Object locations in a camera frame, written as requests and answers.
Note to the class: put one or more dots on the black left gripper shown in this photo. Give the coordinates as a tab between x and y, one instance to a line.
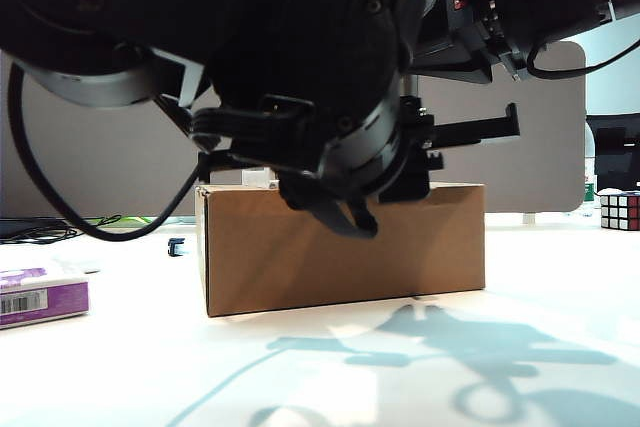
415	167

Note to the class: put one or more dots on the brown cardboard box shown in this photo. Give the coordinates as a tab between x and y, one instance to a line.
325	272

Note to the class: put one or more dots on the clear bottle green label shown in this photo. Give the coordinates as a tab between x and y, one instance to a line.
590	192

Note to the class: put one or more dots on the white partition foot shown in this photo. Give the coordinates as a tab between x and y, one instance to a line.
529	219

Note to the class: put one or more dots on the small blue black clip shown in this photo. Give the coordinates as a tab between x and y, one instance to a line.
175	248

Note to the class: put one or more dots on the white plastic drawer cabinet frame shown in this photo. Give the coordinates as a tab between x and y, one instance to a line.
255	178

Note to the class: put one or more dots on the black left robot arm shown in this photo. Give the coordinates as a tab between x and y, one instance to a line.
300	22

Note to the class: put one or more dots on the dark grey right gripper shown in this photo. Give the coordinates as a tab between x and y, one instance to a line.
450	42

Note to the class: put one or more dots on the green flat object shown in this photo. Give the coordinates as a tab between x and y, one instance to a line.
137	220

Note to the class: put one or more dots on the white earbuds charging case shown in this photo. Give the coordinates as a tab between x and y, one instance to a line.
82	265

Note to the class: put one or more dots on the Rubik's cube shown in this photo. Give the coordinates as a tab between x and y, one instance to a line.
620	209

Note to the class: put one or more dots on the purple white napkin pack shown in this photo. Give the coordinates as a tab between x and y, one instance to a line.
60	299

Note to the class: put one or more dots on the grey brown desk partition panel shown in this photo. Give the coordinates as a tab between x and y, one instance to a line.
525	162

